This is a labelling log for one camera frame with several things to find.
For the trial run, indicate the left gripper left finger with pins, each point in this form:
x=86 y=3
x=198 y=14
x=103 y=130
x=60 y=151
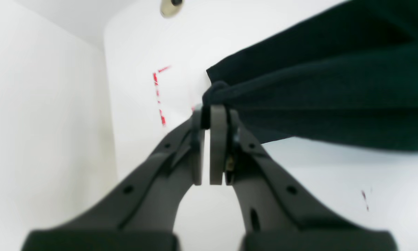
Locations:
x=139 y=214

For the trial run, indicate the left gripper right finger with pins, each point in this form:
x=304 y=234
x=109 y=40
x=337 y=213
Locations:
x=279 y=214

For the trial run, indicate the black t-shirt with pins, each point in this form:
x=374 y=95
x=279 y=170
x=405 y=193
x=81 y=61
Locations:
x=348 y=76

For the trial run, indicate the red tape rectangle marking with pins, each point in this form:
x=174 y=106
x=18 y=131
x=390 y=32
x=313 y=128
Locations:
x=175 y=97

